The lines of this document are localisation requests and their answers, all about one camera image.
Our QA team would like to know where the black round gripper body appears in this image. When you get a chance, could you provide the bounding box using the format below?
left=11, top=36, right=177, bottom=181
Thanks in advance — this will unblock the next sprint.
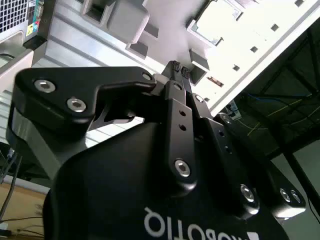
left=42, top=122, right=291, bottom=240

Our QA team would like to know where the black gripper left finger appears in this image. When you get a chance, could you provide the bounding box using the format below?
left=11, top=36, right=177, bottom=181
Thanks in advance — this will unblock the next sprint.
left=6, top=60, right=198, bottom=198

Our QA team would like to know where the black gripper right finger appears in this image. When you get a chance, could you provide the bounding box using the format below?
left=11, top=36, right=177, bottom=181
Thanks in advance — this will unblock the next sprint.
left=181, top=67, right=308, bottom=221

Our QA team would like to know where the silver topped CPU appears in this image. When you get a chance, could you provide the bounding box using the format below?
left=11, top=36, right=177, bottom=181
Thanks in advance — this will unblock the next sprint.
left=193, top=0, right=242, bottom=45

